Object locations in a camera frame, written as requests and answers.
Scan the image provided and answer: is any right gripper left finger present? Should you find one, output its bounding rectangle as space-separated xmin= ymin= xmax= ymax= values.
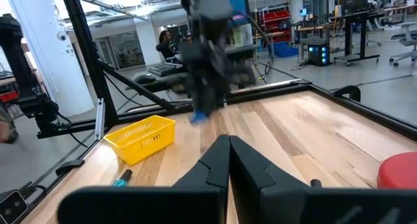
xmin=57 ymin=134 xmax=231 ymax=224

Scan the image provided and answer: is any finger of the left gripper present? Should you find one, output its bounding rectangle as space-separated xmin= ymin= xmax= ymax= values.
xmin=194 ymin=85 xmax=211 ymax=114
xmin=208 ymin=85 xmax=226 ymax=116

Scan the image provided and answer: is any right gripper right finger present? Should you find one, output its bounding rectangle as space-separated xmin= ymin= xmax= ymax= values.
xmin=229 ymin=135 xmax=417 ymax=224

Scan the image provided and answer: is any blue nail polish bottle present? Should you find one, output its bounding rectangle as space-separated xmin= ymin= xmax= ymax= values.
xmin=190 ymin=109 xmax=209 ymax=124

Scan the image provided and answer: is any teal nail polish bottle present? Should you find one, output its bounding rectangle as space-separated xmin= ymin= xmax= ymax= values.
xmin=111 ymin=169 xmax=134 ymax=188

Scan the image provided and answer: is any white container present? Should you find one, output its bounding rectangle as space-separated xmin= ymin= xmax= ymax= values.
xmin=231 ymin=23 xmax=254 ymax=48

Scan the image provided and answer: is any person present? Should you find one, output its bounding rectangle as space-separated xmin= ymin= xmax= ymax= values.
xmin=155 ymin=30 xmax=179 ymax=64

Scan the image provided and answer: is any yellow plastic basket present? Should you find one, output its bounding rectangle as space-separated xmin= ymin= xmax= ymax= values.
xmin=103 ymin=115 xmax=177 ymax=166

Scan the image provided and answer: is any blue display screen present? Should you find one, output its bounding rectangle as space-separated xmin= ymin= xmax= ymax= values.
xmin=223 ymin=0 xmax=250 ymax=16

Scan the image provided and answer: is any blue storage bin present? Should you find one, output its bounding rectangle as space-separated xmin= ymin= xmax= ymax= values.
xmin=272 ymin=41 xmax=299 ymax=58

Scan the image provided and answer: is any red storage shelf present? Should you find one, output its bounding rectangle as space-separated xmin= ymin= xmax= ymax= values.
xmin=259 ymin=9 xmax=293 ymax=43

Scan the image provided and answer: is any red desk lamp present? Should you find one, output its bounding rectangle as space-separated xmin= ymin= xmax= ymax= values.
xmin=377 ymin=151 xmax=417 ymax=189

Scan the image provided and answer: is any black table clamp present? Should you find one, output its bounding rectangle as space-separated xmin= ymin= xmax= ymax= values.
xmin=333 ymin=85 xmax=362 ymax=103
xmin=55 ymin=158 xmax=85 ymax=177

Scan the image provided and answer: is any computer tower with blue lights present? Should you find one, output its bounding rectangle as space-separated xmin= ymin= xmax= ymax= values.
xmin=308 ymin=43 xmax=330 ymax=67

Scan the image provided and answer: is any black standing desk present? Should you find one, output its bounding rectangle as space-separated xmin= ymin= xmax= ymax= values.
xmin=334 ymin=9 xmax=386 ymax=67

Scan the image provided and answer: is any black computer monitor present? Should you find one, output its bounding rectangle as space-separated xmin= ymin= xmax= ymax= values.
xmin=340 ymin=0 xmax=368 ymax=15

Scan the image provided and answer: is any white building column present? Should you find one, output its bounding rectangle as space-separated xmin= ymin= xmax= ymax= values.
xmin=5 ymin=0 xmax=95 ymax=117

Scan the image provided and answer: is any person's hand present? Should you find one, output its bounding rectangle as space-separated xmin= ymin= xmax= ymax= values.
xmin=0 ymin=120 xmax=11 ymax=144

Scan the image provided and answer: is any grey office chair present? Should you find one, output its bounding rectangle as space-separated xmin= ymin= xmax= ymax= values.
xmin=389 ymin=21 xmax=417 ymax=67

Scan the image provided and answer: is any silver metal bracket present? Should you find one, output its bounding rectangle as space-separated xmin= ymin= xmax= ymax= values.
xmin=94 ymin=98 xmax=106 ymax=141

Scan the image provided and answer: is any black frame post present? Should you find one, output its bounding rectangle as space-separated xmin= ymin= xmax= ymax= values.
xmin=60 ymin=0 xmax=179 ymax=129

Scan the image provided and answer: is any black depth camera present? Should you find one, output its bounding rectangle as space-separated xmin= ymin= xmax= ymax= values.
xmin=0 ymin=189 xmax=29 ymax=224

